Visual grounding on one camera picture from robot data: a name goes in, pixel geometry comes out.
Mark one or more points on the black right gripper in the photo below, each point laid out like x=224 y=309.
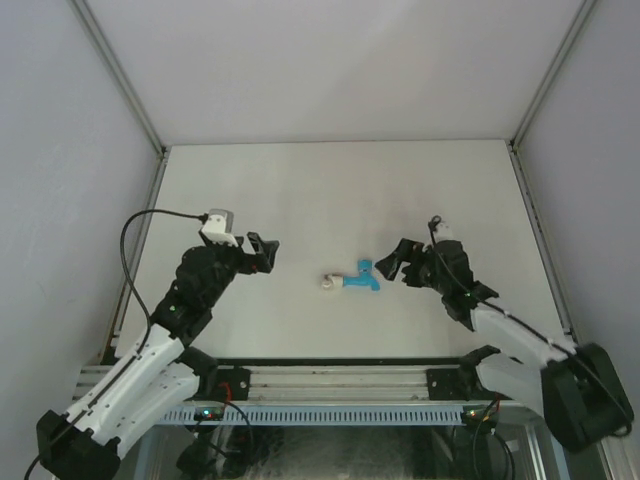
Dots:
x=409 y=251

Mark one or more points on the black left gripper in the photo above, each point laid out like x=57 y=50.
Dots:
x=261 y=261

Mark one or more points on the blue water faucet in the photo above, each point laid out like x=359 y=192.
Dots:
x=365 y=277

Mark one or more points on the white pipe elbow fitting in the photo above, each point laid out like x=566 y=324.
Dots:
x=332 y=282

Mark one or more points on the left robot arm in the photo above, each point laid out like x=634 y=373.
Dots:
x=161 y=370

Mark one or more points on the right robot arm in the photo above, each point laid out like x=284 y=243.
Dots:
x=574 y=388

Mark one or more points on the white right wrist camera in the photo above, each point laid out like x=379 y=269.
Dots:
x=439 y=230

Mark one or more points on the aluminium front rail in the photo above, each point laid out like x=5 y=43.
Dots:
x=333 y=381

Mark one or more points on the left aluminium frame post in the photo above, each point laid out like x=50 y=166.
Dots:
x=108 y=56

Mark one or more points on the aluminium frame post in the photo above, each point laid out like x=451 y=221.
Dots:
x=108 y=56
x=569 y=40

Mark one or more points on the blue slotted cable duct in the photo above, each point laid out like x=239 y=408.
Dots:
x=294 y=416

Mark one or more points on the right aluminium frame post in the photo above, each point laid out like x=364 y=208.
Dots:
x=569 y=40

